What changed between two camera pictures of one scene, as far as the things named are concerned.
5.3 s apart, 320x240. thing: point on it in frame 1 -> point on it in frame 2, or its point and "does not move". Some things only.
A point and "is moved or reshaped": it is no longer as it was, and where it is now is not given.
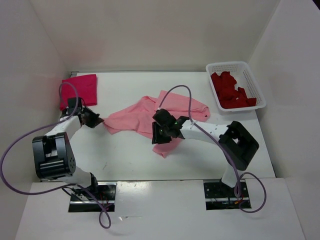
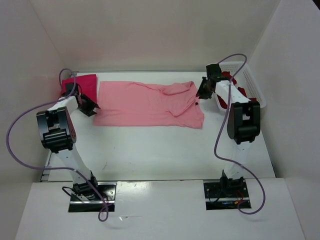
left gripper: [96, 120] -> [91, 105]
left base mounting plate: [99, 199] does not move
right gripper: [156, 137] -> [201, 92]
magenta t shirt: [83, 86] does not move
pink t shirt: [135, 117] is moved or reshaped
